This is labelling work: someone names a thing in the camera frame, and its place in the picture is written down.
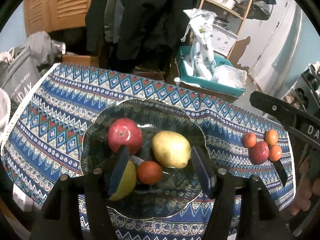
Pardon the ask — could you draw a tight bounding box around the large orange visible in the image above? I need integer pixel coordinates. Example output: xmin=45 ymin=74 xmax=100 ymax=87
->
xmin=265 ymin=129 xmax=278 ymax=146

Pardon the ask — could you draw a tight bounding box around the red apple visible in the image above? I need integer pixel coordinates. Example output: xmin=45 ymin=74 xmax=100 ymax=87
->
xmin=248 ymin=141 xmax=270 ymax=165
xmin=107 ymin=118 xmax=143 ymax=155

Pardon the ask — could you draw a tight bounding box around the small orange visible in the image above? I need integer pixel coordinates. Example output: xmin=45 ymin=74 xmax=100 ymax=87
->
xmin=242 ymin=132 xmax=257 ymax=148
xmin=137 ymin=161 xmax=163 ymax=185

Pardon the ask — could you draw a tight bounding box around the yellow-green mango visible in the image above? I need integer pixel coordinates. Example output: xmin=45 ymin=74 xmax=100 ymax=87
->
xmin=152 ymin=131 xmax=191 ymax=168

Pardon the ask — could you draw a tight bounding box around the person's right hand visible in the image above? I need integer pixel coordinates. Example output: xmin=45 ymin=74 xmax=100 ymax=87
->
xmin=288 ymin=157 xmax=319 ymax=216

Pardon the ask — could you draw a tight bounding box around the grey shoe rack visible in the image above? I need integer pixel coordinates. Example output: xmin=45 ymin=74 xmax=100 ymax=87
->
xmin=281 ymin=61 xmax=319 ymax=116

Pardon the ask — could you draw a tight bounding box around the blue patterned tablecloth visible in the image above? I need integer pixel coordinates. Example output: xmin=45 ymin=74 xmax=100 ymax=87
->
xmin=1 ymin=63 xmax=296 ymax=239

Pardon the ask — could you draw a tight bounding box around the brown cardboard box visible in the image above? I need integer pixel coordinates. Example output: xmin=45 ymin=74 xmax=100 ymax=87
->
xmin=178 ymin=82 xmax=238 ymax=103

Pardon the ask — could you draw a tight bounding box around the teal cardboard box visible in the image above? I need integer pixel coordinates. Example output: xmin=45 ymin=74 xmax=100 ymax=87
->
xmin=175 ymin=45 xmax=247 ymax=98

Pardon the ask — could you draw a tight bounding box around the white storage drawer box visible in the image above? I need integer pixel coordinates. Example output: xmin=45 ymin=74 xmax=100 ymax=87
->
xmin=212 ymin=24 xmax=238 ymax=56

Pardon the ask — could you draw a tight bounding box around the white printed plastic bag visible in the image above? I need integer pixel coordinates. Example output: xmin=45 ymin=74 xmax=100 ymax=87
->
xmin=181 ymin=8 xmax=216 ymax=81

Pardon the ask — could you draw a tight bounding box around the light grey towel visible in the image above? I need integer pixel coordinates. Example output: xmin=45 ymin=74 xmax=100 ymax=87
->
xmin=0 ymin=88 xmax=11 ymax=134

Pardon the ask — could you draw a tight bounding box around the dark bag hanging on shelf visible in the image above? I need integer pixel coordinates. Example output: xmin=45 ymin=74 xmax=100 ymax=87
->
xmin=247 ymin=0 xmax=277 ymax=21

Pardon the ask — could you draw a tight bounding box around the metal steamer pot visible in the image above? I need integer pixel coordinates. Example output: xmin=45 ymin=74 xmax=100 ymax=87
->
xmin=214 ymin=17 xmax=229 ymax=29

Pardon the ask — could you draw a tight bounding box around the grey tote bag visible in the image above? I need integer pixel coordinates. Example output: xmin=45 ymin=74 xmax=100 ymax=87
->
xmin=1 ymin=47 xmax=41 ymax=104

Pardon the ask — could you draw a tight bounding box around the wooden shelf unit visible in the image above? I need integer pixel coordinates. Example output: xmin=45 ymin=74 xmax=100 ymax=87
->
xmin=198 ymin=0 xmax=258 ymax=61

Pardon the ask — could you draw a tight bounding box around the grey clothes pile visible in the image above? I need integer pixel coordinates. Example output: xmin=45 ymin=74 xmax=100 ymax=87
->
xmin=14 ymin=31 xmax=66 ymax=75

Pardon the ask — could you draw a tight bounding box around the black hanging coat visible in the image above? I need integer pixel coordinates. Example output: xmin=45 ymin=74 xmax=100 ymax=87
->
xmin=85 ymin=0 xmax=197 ymax=73

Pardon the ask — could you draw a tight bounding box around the wooden louvered closet door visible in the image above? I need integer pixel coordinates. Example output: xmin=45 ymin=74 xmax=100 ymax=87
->
xmin=23 ymin=0 xmax=91 ymax=36

